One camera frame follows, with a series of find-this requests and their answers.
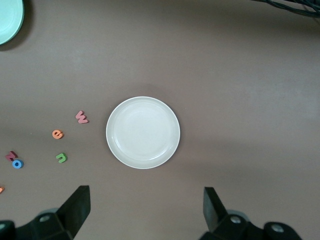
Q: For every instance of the dark red letter z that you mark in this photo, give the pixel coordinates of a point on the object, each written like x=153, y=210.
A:
x=10, y=156

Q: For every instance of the orange letter v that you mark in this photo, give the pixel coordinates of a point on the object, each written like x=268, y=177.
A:
x=0, y=190

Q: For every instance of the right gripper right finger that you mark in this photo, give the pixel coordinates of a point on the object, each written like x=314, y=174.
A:
x=212, y=210

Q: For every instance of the beige brown plate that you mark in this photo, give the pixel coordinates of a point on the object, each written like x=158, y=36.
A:
x=142, y=132

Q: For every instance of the green letter u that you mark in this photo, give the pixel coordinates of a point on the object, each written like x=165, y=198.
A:
x=60, y=158

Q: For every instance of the blue letter o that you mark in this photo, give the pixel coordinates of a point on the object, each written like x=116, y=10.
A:
x=14, y=165

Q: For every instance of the pink letter w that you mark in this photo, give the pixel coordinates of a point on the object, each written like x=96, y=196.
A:
x=81, y=117

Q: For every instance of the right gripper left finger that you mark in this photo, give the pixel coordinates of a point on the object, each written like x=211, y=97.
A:
x=75, y=207

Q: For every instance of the orange letter e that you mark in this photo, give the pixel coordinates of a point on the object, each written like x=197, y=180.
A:
x=57, y=134

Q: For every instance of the light green plate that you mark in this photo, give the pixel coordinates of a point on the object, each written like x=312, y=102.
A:
x=8, y=20

